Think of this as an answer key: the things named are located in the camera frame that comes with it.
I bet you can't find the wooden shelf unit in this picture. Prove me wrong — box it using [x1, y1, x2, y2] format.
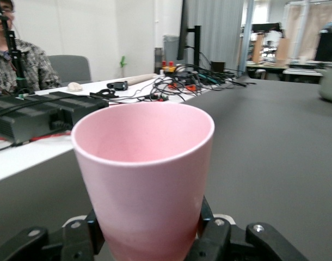
[246, 23, 290, 69]

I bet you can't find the black flat bracket part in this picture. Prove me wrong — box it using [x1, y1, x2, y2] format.
[89, 89, 119, 100]

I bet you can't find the red cable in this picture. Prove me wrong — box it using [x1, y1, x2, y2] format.
[0, 129, 72, 142]

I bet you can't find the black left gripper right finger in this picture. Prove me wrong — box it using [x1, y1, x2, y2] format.
[187, 195, 311, 261]

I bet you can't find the person in plaid shirt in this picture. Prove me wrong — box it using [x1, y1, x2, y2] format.
[0, 0, 62, 95]

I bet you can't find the black ribbed controller box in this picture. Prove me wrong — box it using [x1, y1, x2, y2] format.
[0, 91, 109, 145]

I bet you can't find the grey curtain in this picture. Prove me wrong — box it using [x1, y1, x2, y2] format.
[187, 0, 246, 72]

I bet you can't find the grey office chair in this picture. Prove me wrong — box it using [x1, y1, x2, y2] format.
[47, 55, 92, 88]

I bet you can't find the black clamp part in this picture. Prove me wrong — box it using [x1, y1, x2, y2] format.
[106, 80, 128, 91]

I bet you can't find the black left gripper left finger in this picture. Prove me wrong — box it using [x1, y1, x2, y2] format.
[0, 209, 106, 261]

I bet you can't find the grey-green cooking pot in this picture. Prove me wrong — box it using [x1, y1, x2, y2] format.
[317, 66, 332, 103]

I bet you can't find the wooden roll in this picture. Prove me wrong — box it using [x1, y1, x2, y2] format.
[122, 73, 158, 85]

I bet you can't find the white desk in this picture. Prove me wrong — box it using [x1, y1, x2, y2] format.
[0, 72, 237, 185]

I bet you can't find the black monitor stand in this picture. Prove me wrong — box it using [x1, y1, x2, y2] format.
[185, 25, 202, 70]

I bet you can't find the black wide monitor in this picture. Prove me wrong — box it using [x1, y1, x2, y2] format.
[313, 32, 332, 63]

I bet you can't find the dark grey table mat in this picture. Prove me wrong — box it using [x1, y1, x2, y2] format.
[0, 74, 332, 261]

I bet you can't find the dark brown box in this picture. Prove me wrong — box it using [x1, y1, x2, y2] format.
[211, 61, 227, 73]

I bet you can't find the black slim speaker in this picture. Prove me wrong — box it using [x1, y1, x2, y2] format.
[154, 47, 164, 74]

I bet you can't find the tangled black cable bundle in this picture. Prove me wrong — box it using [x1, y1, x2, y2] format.
[108, 64, 257, 104]

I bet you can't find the black camera stand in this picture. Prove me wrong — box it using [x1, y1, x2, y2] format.
[0, 7, 29, 95]

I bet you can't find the orange connector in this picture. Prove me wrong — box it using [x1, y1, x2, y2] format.
[168, 82, 197, 92]

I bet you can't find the pink plastic cup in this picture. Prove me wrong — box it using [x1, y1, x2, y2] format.
[70, 102, 216, 261]

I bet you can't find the black thin monitor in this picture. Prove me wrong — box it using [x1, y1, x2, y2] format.
[176, 0, 190, 61]

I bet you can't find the yellow emergency stop box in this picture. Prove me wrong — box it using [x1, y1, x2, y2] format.
[161, 60, 178, 74]

